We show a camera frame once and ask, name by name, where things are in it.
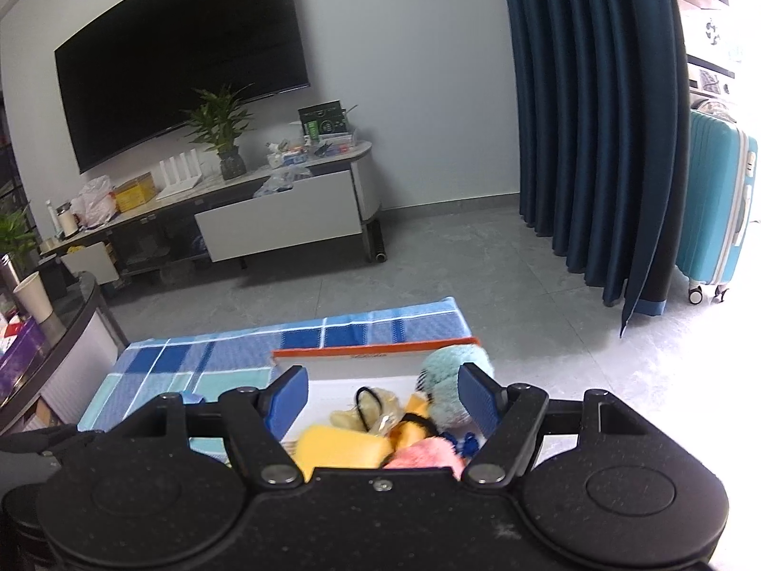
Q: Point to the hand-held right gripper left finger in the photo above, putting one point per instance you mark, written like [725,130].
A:
[288,398]

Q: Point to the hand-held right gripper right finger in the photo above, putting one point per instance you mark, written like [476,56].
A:
[478,398]

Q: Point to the teal fluffy scrunchie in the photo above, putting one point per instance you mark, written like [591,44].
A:
[443,380]

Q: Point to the pale yellow scrunchie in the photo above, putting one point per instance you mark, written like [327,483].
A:
[345,419]

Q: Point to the yellow sponge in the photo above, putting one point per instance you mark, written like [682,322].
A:
[339,446]

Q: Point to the yellow hair band black trim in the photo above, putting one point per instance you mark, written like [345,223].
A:
[410,433]

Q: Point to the pink fluffy scrunchie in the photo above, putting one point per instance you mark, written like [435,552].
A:
[422,455]

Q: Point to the white cardboard box orange rim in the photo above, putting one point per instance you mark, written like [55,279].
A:
[368,369]

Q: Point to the blue checked tablecloth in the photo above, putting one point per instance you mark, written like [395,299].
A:
[208,363]

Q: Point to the purple tray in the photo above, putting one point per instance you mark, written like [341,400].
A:
[24,351]

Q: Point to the dark round table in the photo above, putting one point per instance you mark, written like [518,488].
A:
[89,309]

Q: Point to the white cup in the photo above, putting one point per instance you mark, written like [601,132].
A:
[34,300]

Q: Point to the steel thermos bottle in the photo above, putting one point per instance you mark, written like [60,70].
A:
[9,276]

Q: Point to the black rolled mat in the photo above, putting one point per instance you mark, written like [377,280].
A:
[379,247]

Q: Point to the large white cabinet drawer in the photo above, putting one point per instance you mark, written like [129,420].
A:
[279,217]

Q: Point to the green potted plant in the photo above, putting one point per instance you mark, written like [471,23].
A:
[15,238]

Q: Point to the clear plastic bag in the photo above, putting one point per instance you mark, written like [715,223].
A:
[279,181]

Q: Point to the white jar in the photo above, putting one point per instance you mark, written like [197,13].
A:
[69,223]

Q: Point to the television cabinet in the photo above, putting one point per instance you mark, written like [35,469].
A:
[365,184]

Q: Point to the white router with antennas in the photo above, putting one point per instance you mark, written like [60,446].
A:
[190,187]

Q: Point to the bamboo plant in glass vase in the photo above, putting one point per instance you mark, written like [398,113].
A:
[232,163]

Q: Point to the white container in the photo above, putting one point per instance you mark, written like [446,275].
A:
[285,156]

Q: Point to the white plastic bag red print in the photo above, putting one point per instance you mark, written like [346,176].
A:
[95,202]

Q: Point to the yellow box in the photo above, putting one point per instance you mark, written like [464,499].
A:
[135,193]

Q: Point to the black box green print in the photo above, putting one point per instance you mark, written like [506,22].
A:
[321,122]

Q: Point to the teal suitcase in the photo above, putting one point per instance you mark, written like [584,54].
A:
[713,208]

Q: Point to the dark blue curtain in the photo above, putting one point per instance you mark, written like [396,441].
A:
[594,101]

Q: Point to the black wall television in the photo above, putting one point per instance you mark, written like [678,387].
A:
[178,53]

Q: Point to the white wall shelf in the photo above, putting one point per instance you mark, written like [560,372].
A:
[707,24]

